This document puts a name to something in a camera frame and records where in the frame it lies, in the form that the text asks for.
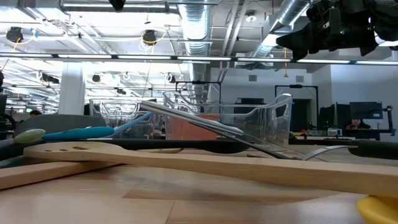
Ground silver slanted ventilation duct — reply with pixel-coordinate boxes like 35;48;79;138
250;0;312;60

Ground orange hanging cord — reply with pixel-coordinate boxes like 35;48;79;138
283;46;289;78

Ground silver metal tongs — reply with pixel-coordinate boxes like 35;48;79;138
139;100;304;161

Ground yellow plastic spoon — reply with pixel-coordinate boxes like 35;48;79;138
357;195;398;224

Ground clear plastic bin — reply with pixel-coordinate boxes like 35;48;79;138
89;98;165;139
163;91;294;146

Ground long ceiling light bar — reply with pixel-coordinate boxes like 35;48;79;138
0;52;398;65

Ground large wooden slotted turner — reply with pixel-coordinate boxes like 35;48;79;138
23;141;398;198

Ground black computer monitor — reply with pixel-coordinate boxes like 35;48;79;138
320;104;351;130
349;101;384;121

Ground black office desk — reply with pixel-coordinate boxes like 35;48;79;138
348;128;397;141

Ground wooden slotted spoon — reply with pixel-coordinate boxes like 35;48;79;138
0;147;184;190

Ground silver spiral ventilation duct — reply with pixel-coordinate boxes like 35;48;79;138
178;0;213;103

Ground black equipment stand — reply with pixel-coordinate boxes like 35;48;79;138
384;105;396;136

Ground black rig frame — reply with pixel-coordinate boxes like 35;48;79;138
275;84;320;131
175;80;222;114

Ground teal plastic utensil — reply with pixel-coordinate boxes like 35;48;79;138
42;126;116;142

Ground white building column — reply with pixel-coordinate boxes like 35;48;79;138
58;61;87;115

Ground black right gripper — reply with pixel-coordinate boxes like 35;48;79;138
275;0;379;60

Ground black ceiling cable reel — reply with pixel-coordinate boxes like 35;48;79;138
142;29;158;46
6;26;24;43

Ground orange plastic bin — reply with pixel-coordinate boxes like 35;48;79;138
167;113;220;141

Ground light blue spatula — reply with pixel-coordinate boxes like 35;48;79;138
113;111;154;138

